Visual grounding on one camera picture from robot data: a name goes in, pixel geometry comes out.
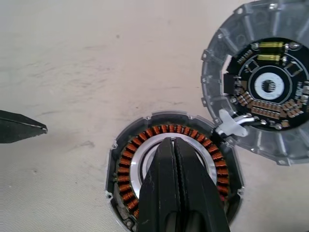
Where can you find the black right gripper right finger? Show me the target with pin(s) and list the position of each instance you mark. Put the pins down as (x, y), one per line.
(200, 193)

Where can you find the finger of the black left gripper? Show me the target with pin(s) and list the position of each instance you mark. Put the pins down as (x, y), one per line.
(21, 120)
(17, 131)

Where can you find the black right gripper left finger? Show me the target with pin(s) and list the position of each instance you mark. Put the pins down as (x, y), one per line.
(159, 188)

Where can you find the round motor housing copper coils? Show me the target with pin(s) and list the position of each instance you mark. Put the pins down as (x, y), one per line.
(125, 166)

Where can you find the grey motor lid circuit board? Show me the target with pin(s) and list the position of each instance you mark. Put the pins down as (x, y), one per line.
(265, 148)

